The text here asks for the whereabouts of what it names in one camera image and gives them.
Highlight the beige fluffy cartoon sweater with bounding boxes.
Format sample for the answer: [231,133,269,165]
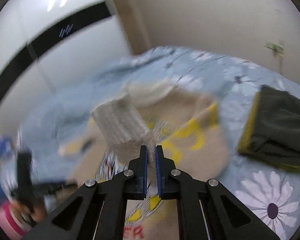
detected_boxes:
[58,80,230,239]

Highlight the pink sleeve forearm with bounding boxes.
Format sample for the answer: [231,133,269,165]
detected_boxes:
[0,201,32,239]

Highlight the person's left hand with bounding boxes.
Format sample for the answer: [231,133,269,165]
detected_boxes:
[10,200,47,223]

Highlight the blue floral duvet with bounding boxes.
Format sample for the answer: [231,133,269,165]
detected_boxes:
[18,47,300,239]

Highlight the dark green yellow folded garment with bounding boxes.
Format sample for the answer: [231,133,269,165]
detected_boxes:
[237,85,300,172]

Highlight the white black wardrobe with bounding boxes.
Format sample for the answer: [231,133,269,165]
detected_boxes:
[0,0,132,129]

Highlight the wall power socket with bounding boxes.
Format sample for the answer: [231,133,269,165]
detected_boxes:
[265,40,285,55]

